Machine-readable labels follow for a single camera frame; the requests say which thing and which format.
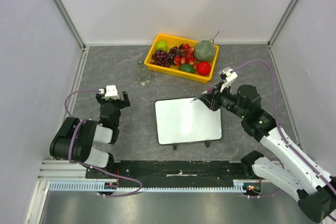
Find magenta marker cap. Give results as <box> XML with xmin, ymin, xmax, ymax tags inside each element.
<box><xmin>205</xmin><ymin>87</ymin><xmax>213</xmax><ymax>93</ymax></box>

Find white marker pen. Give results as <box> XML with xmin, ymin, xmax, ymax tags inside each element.
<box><xmin>190</xmin><ymin>91</ymin><xmax>208</xmax><ymax>103</ymax></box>

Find small whiteboard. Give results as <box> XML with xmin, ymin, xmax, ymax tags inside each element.
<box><xmin>154</xmin><ymin>98</ymin><xmax>223</xmax><ymax>147</ymax></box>

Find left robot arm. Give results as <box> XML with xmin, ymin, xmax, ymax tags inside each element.
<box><xmin>49</xmin><ymin>86</ymin><xmax>130</xmax><ymax>178</ymax></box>

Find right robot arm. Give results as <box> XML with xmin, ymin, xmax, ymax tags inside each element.
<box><xmin>197</xmin><ymin>84</ymin><xmax>335</xmax><ymax>223</ymax></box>

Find red apple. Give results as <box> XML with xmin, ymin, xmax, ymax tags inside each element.
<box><xmin>196</xmin><ymin>61</ymin><xmax>212</xmax><ymax>76</ymax></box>

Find green avocado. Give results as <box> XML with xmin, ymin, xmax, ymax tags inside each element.
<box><xmin>179</xmin><ymin>63</ymin><xmax>195</xmax><ymax>74</ymax></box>

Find green netted melon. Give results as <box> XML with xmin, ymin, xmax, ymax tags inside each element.
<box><xmin>194</xmin><ymin>40</ymin><xmax>216</xmax><ymax>61</ymax></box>

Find red cherry bunch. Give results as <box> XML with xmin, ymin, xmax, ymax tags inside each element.
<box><xmin>170</xmin><ymin>44</ymin><xmax>197</xmax><ymax>67</ymax></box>

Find clear glass bottle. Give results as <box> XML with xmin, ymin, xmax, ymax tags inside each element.
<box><xmin>136</xmin><ymin>60</ymin><xmax>150</xmax><ymax>86</ymax></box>

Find purple grape bunch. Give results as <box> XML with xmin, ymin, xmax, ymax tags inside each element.
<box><xmin>150</xmin><ymin>47</ymin><xmax>180</xmax><ymax>68</ymax></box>

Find yellow plastic bin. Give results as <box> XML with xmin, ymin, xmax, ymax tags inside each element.
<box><xmin>144</xmin><ymin>34</ymin><xmax>219</xmax><ymax>83</ymax></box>

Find green apple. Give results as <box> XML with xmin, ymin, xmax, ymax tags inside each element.
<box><xmin>155</xmin><ymin>40</ymin><xmax>168</xmax><ymax>52</ymax></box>

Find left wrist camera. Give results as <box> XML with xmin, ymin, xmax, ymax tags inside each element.
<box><xmin>99</xmin><ymin>85</ymin><xmax>120</xmax><ymax>100</ymax></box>

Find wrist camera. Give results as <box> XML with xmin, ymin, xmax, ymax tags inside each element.
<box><xmin>99</xmin><ymin>85</ymin><xmax>120</xmax><ymax>100</ymax></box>
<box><xmin>218</xmin><ymin>67</ymin><xmax>238</xmax><ymax>92</ymax></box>

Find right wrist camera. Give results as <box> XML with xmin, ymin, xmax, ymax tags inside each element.
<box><xmin>218</xmin><ymin>67</ymin><xmax>238</xmax><ymax>92</ymax></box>

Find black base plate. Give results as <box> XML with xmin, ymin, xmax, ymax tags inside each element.
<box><xmin>85</xmin><ymin>150</ymin><xmax>266</xmax><ymax>188</ymax></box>

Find white cable duct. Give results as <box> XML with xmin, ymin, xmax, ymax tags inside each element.
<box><xmin>49</xmin><ymin>181</ymin><xmax>259</xmax><ymax>193</ymax></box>

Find left aluminium frame post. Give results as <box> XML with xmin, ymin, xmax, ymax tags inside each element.
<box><xmin>52</xmin><ymin>0</ymin><xmax>86</xmax><ymax>50</ymax></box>

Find aluminium frame post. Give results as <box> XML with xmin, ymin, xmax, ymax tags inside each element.
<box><xmin>52</xmin><ymin>0</ymin><xmax>86</xmax><ymax>50</ymax></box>
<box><xmin>267</xmin><ymin>0</ymin><xmax>300</xmax><ymax>48</ymax></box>

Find right aluminium frame post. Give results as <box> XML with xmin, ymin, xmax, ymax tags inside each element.
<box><xmin>267</xmin><ymin>0</ymin><xmax>300</xmax><ymax>48</ymax></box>

